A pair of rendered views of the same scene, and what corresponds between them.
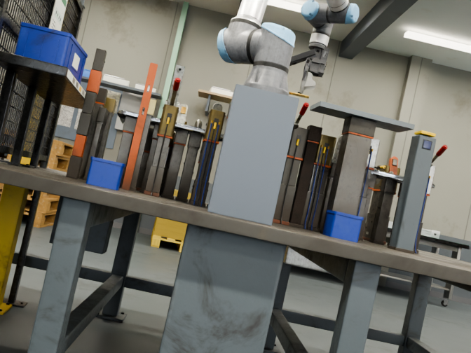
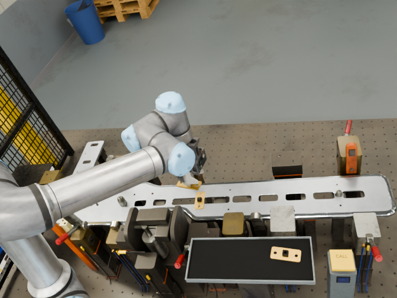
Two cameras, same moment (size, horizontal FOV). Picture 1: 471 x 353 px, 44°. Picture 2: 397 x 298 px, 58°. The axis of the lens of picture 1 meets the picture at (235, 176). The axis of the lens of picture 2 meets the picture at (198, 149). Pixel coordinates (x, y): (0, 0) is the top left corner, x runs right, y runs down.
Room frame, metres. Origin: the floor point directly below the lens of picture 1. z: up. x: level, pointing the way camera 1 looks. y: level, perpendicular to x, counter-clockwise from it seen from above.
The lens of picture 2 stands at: (1.67, -0.64, 2.15)
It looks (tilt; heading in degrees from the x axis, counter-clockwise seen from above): 44 degrees down; 29
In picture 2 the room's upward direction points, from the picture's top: 19 degrees counter-clockwise
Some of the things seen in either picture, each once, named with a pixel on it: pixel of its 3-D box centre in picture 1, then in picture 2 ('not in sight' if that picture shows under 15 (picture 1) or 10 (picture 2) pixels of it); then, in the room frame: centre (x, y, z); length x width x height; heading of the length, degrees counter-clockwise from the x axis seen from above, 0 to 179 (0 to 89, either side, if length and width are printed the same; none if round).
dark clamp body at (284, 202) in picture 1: (289, 176); (208, 263); (2.24, -0.20, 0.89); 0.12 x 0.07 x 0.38; 8
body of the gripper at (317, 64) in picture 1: (315, 60); (187, 153); (2.36, -0.22, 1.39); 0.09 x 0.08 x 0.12; 83
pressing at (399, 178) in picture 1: (278, 151); (205, 199); (2.46, -0.16, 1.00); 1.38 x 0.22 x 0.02; 98
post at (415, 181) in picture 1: (412, 194); (339, 294); (2.19, -0.67, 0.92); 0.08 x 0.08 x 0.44; 8
